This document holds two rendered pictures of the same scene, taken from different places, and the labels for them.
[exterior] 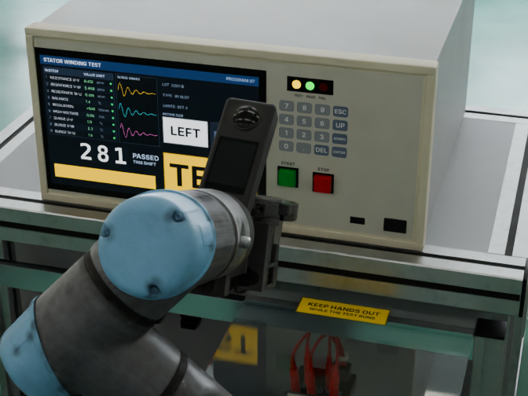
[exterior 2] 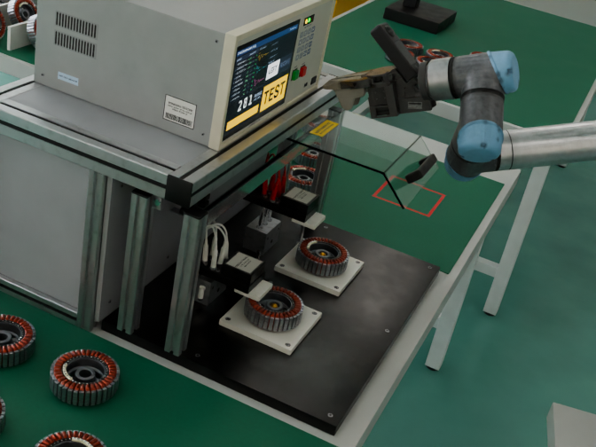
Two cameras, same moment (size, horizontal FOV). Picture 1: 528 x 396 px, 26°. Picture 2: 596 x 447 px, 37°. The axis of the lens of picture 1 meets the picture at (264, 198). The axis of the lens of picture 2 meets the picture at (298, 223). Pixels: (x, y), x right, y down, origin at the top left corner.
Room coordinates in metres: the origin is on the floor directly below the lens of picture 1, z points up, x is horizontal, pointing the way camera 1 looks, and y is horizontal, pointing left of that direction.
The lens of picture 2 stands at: (0.93, 1.61, 1.75)
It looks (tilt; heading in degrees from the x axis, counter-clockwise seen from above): 29 degrees down; 273
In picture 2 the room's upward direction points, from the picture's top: 12 degrees clockwise
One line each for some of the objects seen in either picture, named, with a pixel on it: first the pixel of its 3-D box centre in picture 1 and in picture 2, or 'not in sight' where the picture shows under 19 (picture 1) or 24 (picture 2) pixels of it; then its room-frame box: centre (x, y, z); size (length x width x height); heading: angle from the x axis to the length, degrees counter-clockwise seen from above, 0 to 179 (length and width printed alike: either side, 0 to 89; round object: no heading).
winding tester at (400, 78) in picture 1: (271, 74); (192, 35); (1.28, -0.01, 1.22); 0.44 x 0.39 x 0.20; 74
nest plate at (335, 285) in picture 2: not in sight; (319, 266); (0.94, -0.03, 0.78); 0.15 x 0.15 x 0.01; 74
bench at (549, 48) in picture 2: not in sight; (453, 118); (0.52, -2.25, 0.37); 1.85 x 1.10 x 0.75; 74
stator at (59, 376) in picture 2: not in sight; (84, 377); (1.28, 0.49, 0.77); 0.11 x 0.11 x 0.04
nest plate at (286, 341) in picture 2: not in sight; (271, 318); (1.01, 0.21, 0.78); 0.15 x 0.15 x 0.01; 74
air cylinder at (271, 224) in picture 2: not in sight; (262, 233); (1.08, -0.06, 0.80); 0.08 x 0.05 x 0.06; 74
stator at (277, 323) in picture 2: not in sight; (273, 308); (1.01, 0.21, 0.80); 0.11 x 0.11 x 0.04
